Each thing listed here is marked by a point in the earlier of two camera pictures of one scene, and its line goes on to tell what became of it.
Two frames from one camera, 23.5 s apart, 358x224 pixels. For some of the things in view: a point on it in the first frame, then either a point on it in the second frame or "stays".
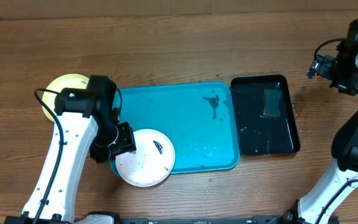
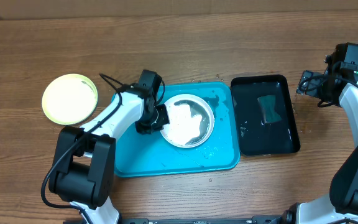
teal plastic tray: (199, 119) stays
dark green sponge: (273, 97) to (267, 104)
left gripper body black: (111, 140) to (153, 121)
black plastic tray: (266, 119) stays
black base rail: (285, 218) stays
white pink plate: (151, 163) to (191, 121)
